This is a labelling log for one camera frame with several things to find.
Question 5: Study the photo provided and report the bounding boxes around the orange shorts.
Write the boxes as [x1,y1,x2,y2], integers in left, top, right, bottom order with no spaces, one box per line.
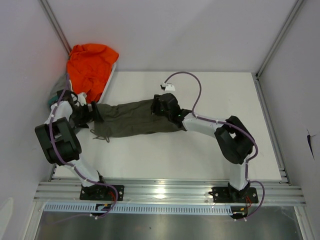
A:
[66,43,119,103]

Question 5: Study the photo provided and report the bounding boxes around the right aluminium corner post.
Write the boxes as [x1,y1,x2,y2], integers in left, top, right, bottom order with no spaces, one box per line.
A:
[255,0,307,80]

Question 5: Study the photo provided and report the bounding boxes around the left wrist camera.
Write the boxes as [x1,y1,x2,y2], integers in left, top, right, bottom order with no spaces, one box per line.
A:
[76,92,87,106]

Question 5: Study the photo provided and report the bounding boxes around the white plastic basket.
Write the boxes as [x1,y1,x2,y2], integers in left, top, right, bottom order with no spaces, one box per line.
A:
[97,62,117,104]

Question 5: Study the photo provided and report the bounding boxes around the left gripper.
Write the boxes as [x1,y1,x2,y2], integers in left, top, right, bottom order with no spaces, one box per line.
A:
[69,101,103,129]

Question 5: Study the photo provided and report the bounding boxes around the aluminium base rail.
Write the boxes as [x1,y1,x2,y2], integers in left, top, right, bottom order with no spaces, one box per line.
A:
[33,178,306,207]

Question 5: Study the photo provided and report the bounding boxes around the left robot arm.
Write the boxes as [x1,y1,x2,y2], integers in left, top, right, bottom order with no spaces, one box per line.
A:
[34,92,109,200]

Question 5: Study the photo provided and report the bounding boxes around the olive green shorts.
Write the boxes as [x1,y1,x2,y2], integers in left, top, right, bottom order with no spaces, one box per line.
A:
[92,99,186,141]

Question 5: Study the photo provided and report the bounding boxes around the left aluminium corner post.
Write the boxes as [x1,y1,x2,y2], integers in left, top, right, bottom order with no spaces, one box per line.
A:
[38,0,72,56]

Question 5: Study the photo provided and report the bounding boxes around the aluminium corner post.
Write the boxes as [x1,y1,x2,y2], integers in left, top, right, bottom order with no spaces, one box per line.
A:
[38,0,72,56]
[255,0,307,80]

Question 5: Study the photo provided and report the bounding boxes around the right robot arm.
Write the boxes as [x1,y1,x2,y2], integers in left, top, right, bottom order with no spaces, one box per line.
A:
[151,93,258,202]

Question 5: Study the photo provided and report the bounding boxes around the teal shorts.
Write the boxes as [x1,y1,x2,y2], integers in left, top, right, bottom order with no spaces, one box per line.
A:
[47,96,59,107]

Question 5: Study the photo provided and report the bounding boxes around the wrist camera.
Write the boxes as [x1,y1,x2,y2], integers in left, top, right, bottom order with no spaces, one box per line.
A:
[160,82,176,92]
[76,92,87,106]

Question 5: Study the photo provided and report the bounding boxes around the slotted cable duct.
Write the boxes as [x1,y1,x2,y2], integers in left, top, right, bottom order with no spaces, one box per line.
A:
[43,202,235,215]

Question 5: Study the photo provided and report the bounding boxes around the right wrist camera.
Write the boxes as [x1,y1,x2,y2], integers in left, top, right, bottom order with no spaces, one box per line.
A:
[160,82,176,92]

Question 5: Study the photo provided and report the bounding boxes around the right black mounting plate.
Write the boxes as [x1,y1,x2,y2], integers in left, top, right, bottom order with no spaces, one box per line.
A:
[208,186,259,204]

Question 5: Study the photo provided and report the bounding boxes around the grey shorts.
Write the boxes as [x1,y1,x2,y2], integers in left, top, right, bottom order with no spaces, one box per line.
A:
[49,73,69,100]

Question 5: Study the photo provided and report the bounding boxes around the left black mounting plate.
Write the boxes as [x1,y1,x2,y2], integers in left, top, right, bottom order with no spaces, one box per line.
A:
[79,184,116,201]

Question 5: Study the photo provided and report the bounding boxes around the black mounting plate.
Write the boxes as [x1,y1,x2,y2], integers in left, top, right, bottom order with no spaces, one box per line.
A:
[208,186,259,204]
[79,184,116,201]

